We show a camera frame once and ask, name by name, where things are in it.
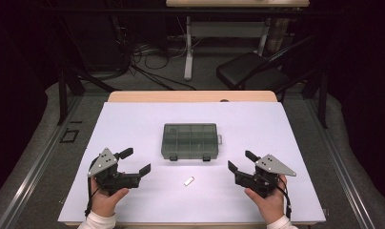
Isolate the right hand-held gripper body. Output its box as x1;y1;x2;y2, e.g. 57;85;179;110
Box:
234;154;297;198

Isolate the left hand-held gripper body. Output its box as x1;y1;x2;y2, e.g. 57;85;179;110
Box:
87;147;141;196

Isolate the grey plastic compartment box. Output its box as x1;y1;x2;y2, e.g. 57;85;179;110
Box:
160;122;223;162

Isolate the person's left hand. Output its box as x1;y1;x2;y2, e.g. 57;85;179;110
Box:
91;177;131;219

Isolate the person's right hand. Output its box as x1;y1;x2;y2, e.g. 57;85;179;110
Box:
243;175;292;225

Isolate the white board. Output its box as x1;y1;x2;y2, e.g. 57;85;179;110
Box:
57;101;327;224

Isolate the wooden table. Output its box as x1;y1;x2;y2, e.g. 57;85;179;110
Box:
64;90;318;229

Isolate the black metal stand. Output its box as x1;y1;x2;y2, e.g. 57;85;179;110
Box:
301;63;329;130
55;18;119;126

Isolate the black folding chair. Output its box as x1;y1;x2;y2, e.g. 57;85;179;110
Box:
215;34;316;95

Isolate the woven basket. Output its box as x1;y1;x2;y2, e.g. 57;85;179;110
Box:
266;17;292;53

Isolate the white-legged wooden desk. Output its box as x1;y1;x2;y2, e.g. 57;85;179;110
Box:
165;0;311;81

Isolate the left hand-held gripper black cable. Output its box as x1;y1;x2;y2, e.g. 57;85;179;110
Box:
84;158;101;219

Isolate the hand-held gripper black cable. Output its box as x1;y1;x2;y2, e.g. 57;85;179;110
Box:
263;173;293;221
84;158;101;219

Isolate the right hand-held gripper black cable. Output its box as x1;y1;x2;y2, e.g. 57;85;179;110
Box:
263;173;293;221

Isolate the aluminium floor rail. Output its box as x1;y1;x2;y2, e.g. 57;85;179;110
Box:
303;98;376;229
0;94;84;229

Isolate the bundle of floor cables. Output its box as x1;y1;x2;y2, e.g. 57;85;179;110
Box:
111;15;198;92

